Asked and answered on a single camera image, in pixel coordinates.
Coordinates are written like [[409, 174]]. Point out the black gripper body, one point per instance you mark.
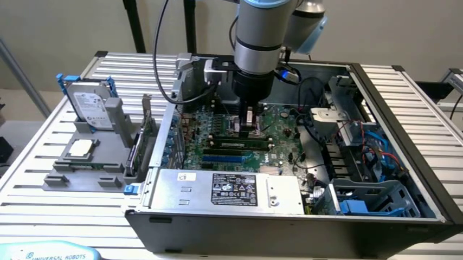
[[252, 86]]

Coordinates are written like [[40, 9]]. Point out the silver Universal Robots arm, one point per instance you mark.
[[257, 32]]

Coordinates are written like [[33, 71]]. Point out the RAM stick with white label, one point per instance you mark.
[[232, 144]]

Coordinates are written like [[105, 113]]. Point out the green RAM stick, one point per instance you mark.
[[97, 165]]

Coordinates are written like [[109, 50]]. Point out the CPU socket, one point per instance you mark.
[[234, 124]]

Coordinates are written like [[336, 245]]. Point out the green motherboard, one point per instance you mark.
[[277, 140]]

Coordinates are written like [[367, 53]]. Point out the silver chipset heatsink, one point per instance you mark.
[[269, 170]]

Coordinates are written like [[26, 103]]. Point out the silver metal drive cage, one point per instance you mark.
[[336, 113]]

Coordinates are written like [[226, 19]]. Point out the silver power supply unit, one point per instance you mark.
[[201, 192]]

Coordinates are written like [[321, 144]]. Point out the black stand pole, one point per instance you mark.
[[134, 27], [189, 27]]

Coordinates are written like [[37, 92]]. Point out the blue case latch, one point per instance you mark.
[[130, 189]]

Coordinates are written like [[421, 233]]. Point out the black open PC case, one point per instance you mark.
[[274, 233]]

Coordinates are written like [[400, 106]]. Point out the grey and blue disk bay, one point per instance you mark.
[[372, 197]]

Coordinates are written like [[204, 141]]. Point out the silver CPU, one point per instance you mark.
[[82, 148]]

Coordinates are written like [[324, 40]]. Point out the grey parts rack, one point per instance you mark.
[[89, 178]]

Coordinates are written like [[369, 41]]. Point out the grey metal pole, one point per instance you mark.
[[21, 75]]

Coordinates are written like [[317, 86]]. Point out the black box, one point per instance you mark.
[[4, 150]]

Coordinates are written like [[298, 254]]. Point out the graphics card with metal bracket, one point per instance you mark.
[[142, 135]]

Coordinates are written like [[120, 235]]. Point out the hard disk with blue bracket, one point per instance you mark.
[[88, 105]]

